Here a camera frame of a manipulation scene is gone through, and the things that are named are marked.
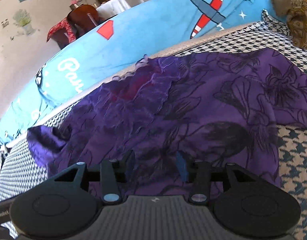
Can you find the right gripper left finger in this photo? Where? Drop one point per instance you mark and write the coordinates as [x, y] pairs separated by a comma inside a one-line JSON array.
[[114, 172]]

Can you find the purple floral garment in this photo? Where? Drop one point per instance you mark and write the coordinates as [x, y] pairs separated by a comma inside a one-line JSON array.
[[216, 107]]

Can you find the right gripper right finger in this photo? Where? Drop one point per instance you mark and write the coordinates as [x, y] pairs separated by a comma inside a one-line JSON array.
[[197, 173]]

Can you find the dark wooden chair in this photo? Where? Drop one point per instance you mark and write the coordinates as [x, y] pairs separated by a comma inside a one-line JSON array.
[[83, 19]]

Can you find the blue printed sofa back cover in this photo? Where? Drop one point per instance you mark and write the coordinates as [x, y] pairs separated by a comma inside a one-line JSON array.
[[144, 29]]

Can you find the white clothed dining table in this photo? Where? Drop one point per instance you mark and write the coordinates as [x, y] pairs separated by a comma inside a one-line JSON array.
[[114, 7]]

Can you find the red patterned cloth on chair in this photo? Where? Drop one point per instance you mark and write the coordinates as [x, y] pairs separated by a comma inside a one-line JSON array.
[[62, 33]]

